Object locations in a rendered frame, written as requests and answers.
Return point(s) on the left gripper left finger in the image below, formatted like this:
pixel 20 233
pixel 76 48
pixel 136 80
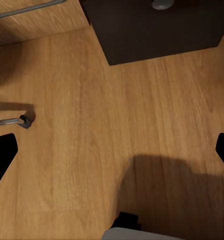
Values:
pixel 8 150

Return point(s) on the cabinet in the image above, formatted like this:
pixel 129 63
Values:
pixel 28 19
pixel 135 30

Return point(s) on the swivel chair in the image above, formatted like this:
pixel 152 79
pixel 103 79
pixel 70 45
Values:
pixel 24 121

